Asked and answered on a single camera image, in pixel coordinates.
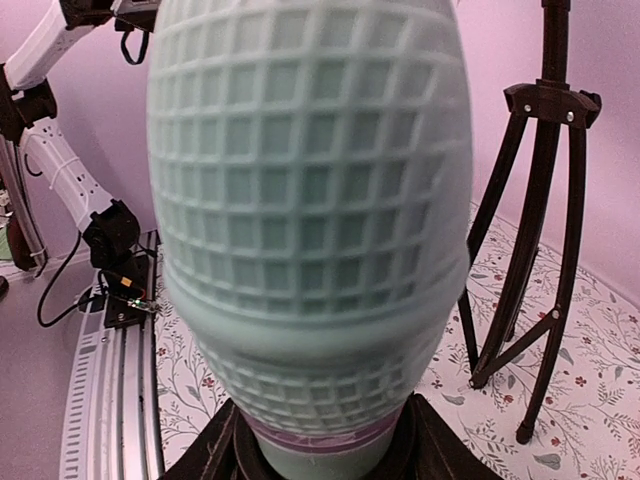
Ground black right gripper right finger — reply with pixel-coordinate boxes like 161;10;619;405
379;393;500;480

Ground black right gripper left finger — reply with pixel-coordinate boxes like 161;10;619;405
162;399;260;480

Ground mint green toy microphone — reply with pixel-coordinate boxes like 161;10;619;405
147;1;472;479

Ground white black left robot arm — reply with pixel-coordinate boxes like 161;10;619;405
1;1;265;479

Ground black music stand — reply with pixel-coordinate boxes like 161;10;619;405
458;1;602;445

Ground aluminium front rail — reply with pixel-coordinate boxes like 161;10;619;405
58;229;166;480

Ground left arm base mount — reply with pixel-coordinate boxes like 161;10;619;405
77;249;160;329

